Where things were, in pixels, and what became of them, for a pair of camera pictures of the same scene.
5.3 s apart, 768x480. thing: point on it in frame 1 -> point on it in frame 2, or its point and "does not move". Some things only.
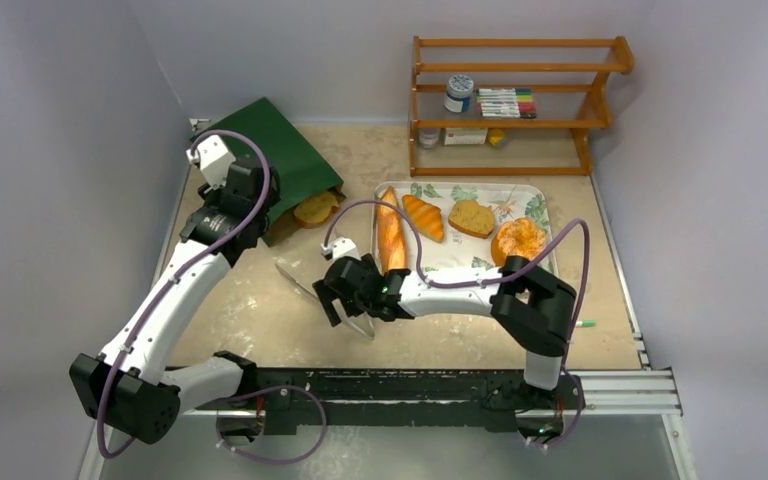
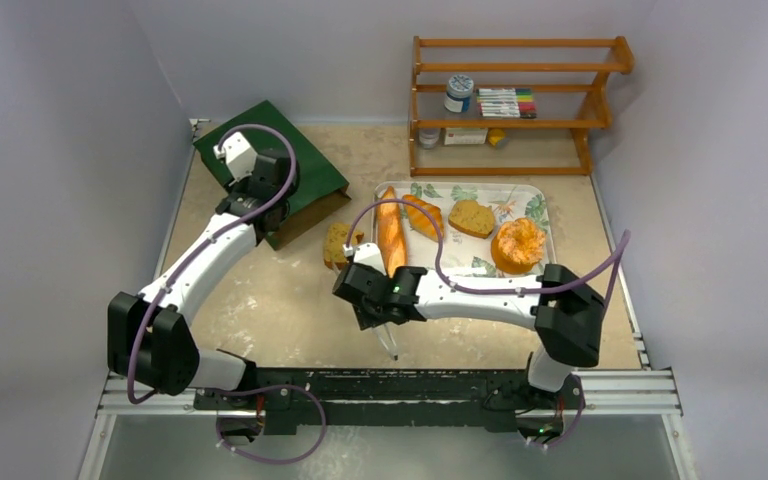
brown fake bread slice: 472,218 does not move
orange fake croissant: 427,217 does not move
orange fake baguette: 391,236 does not move
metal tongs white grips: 361,322 -> 388,340
